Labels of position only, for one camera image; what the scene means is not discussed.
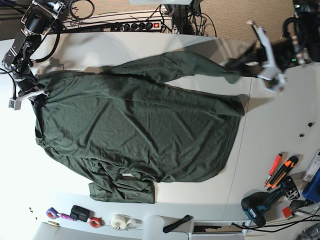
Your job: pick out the purple tape roll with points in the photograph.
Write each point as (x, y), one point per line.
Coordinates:
(52, 213)

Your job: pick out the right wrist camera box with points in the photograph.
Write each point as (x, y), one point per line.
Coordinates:
(15, 104)

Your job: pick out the red tape roll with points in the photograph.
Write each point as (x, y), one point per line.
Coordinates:
(95, 222)

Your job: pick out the black action camera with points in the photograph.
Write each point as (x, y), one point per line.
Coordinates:
(79, 213)

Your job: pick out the white label box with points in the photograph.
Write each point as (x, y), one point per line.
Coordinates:
(312, 168)

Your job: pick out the white tape roll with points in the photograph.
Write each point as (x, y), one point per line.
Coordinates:
(118, 222)

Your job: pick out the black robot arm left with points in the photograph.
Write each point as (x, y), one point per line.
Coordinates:
(300, 44)

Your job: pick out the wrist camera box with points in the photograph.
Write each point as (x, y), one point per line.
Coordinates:
(15, 104)
(274, 86)

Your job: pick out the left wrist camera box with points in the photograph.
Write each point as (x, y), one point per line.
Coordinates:
(274, 86)

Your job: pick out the dark green t-shirt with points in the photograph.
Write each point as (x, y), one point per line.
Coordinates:
(126, 128)

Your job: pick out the blue box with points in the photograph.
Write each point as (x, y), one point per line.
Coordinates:
(312, 190)

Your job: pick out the black power strip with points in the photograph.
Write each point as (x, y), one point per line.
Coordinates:
(137, 27)

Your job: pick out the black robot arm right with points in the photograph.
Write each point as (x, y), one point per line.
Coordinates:
(40, 17)

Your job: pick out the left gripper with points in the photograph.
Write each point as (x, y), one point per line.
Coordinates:
(269, 61)

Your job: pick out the white tray with black items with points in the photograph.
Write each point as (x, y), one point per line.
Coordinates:
(215, 228)

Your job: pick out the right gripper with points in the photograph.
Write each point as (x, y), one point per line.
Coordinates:
(28, 86)

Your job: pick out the clear tape roll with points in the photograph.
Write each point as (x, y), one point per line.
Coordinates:
(133, 224)

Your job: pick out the orange black utility knife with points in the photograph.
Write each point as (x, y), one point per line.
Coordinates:
(282, 172)

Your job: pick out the brass cartridge piece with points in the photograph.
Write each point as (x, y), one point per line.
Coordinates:
(53, 223)

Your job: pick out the teal black power drill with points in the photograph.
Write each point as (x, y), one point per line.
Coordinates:
(256, 204)

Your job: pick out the black strap handle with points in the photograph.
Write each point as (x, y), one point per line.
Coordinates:
(169, 228)

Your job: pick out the red square tag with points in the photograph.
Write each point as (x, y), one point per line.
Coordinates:
(287, 212)

